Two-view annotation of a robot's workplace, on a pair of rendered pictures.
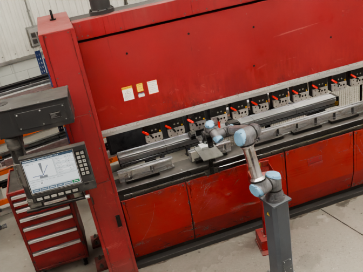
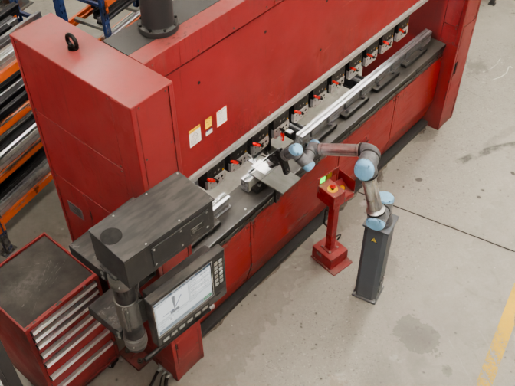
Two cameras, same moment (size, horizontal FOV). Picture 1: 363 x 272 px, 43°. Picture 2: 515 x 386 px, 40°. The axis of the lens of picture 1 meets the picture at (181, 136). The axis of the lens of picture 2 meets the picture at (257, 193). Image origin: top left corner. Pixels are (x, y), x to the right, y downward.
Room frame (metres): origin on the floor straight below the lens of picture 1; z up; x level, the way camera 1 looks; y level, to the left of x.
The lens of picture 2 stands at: (1.06, 1.79, 4.20)
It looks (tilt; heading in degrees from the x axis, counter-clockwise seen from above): 46 degrees down; 323
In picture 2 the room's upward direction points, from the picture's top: straight up
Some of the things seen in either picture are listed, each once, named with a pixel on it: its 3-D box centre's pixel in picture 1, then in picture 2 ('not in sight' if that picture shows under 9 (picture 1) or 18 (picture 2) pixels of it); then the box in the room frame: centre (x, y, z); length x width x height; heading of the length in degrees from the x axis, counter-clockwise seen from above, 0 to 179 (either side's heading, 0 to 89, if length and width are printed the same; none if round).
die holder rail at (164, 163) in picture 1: (146, 169); (199, 221); (3.58, 0.36, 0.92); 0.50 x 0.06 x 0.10; 102
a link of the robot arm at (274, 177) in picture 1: (273, 180); (383, 203); (3.00, -0.63, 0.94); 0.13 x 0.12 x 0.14; 120
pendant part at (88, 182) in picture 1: (59, 170); (183, 292); (2.87, 0.89, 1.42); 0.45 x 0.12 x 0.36; 98
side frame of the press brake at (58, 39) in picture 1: (90, 151); (123, 223); (3.66, 0.81, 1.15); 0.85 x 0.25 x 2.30; 12
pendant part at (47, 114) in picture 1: (48, 154); (162, 274); (2.95, 0.95, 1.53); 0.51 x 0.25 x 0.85; 98
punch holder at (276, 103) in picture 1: (278, 96); (332, 77); (3.86, -0.93, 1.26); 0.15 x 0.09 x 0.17; 102
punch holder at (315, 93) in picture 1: (317, 86); (366, 51); (3.94, -1.32, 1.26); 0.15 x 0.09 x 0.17; 102
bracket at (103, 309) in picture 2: not in sight; (133, 298); (3.16, 1.04, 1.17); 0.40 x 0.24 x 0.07; 102
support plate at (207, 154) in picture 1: (208, 151); (276, 176); (3.55, -0.21, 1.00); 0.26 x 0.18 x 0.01; 12
